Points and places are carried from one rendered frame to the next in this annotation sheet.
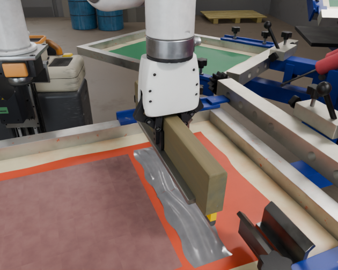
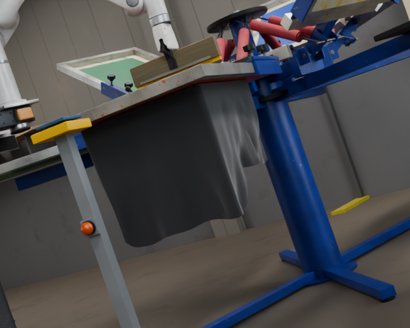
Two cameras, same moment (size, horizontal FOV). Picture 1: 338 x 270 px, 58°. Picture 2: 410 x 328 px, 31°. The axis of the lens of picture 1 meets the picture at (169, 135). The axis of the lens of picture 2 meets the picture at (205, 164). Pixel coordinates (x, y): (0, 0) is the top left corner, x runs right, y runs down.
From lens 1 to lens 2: 2.52 m
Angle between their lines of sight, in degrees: 53
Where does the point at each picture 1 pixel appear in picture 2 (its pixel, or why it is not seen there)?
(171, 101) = (172, 41)
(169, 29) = (163, 9)
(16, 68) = (27, 111)
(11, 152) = not seen: hidden behind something
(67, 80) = not seen: outside the picture
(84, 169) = not seen: hidden behind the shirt
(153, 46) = (159, 17)
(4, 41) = (13, 94)
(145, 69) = (160, 27)
